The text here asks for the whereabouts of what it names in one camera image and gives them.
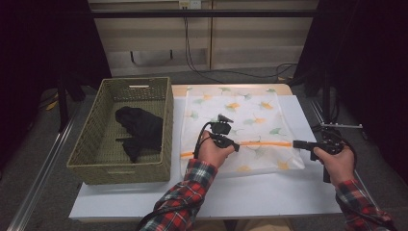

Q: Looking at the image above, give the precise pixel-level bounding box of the black cable on floor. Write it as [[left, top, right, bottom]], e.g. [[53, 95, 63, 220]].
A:
[[182, 15, 299, 85]]

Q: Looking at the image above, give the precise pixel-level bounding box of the person's right hand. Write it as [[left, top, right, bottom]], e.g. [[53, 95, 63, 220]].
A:
[[312, 145, 356, 189]]

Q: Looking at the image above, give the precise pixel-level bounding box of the person's left hand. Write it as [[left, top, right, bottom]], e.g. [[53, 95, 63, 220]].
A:
[[195, 129, 237, 169]]

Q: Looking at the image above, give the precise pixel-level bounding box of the white wall outlet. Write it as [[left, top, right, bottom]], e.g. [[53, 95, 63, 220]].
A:
[[178, 0, 202, 10]]

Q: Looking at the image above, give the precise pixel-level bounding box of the white table mat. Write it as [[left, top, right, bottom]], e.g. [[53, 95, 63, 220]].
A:
[[68, 94, 343, 222]]

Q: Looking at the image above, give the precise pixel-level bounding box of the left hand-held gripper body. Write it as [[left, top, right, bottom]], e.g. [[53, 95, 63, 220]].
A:
[[209, 114, 235, 149]]

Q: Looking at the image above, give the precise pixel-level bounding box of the left hand-held gripper cable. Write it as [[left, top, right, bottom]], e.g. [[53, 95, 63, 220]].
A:
[[191, 121, 216, 160]]

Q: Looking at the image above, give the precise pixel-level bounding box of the white leaf-print mesh laundry bag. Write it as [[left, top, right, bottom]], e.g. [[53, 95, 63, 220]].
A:
[[180, 86, 306, 178]]

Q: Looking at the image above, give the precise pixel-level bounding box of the black metal stand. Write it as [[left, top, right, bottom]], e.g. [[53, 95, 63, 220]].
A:
[[57, 71, 85, 133], [321, 68, 332, 124]]

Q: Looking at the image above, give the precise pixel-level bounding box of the black curtain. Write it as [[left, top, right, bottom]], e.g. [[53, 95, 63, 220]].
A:
[[293, 0, 408, 176], [0, 0, 112, 167]]

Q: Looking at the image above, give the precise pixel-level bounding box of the green woven basket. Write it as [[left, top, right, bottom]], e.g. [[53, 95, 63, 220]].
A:
[[65, 76, 175, 186]]

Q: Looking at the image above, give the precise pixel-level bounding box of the black garment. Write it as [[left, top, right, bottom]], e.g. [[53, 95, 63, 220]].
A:
[[115, 106, 165, 164]]

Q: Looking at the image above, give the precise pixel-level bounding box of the hand-held gripper cable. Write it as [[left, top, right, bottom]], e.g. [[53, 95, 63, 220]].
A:
[[331, 131, 360, 176], [191, 121, 216, 160]]

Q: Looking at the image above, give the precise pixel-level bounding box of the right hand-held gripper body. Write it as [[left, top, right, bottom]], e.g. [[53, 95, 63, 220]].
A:
[[308, 122, 364, 162]]

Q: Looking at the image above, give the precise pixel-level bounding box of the right hand-held gripper cable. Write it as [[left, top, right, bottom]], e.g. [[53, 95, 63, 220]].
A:
[[331, 131, 360, 176]]

